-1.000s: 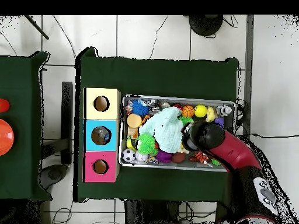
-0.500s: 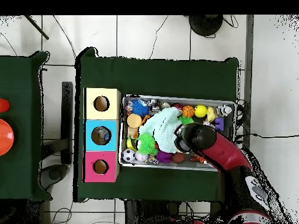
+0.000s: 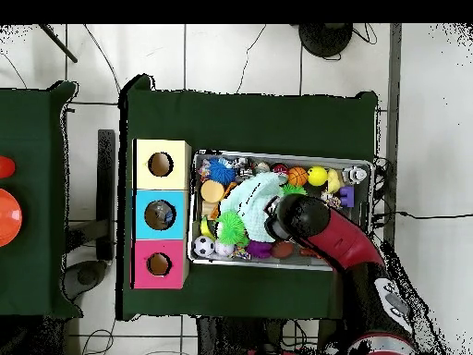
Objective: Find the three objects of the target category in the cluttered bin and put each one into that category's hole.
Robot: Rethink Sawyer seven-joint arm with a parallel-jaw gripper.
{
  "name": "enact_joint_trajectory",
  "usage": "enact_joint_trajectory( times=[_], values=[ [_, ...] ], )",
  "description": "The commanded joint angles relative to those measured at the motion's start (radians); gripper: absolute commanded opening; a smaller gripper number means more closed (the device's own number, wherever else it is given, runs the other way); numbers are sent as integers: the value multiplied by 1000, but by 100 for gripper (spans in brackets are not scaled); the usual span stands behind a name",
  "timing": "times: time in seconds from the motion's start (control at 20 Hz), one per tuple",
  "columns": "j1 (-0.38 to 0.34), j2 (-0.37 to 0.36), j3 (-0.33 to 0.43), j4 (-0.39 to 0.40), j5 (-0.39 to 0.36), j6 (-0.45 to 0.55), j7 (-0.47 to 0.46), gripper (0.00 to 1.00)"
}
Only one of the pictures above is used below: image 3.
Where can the grey round floor base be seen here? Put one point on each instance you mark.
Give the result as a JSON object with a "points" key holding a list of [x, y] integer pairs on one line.
{"points": [[87, 275]]}

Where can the purple spiky toy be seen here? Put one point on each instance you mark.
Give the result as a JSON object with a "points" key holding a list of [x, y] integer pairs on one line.
{"points": [[259, 250]]}

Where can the orange disc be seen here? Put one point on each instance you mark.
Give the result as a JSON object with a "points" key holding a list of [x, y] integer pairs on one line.
{"points": [[9, 218]]}

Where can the black upright panel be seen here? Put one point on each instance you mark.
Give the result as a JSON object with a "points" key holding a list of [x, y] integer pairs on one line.
{"points": [[106, 192]]}

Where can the wooden box with three holes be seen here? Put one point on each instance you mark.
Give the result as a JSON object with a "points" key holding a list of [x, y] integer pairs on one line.
{"points": [[161, 222]]}

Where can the shallow clear mesh bin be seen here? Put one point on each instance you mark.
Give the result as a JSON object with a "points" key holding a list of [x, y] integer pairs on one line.
{"points": [[222, 262]]}

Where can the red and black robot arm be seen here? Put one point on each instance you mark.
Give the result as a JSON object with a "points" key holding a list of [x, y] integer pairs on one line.
{"points": [[332, 237]]}

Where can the small soccer ball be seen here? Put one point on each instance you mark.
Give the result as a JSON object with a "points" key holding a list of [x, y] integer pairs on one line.
{"points": [[203, 246]]}

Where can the small brown football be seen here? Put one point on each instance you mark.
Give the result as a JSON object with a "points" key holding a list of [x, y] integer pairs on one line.
{"points": [[281, 250]]}

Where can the light green spiky ball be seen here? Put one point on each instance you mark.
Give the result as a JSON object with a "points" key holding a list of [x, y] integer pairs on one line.
{"points": [[293, 189]]}

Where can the pale blue waffle cloth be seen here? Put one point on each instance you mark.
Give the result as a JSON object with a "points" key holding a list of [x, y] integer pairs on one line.
{"points": [[251, 203]]}

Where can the small red object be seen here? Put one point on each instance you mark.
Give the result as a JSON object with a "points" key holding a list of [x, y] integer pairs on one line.
{"points": [[5, 167]]}

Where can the black round stand base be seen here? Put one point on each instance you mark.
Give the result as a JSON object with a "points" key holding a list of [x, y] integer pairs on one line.
{"points": [[325, 38]]}

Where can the white baseball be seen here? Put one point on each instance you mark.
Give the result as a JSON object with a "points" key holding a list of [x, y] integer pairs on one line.
{"points": [[224, 249]]}

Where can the small orange basketball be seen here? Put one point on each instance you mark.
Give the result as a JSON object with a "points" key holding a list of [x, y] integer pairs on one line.
{"points": [[297, 176]]}

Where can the blue spiky ball with eyes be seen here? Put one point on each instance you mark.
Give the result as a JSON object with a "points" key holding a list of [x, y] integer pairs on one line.
{"points": [[222, 171]]}

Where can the small yellow rubber duck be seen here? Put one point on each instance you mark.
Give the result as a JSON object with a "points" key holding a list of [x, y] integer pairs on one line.
{"points": [[335, 181]]}

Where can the dark green side table cloth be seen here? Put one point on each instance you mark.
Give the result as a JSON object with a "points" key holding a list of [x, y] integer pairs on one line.
{"points": [[37, 281]]}

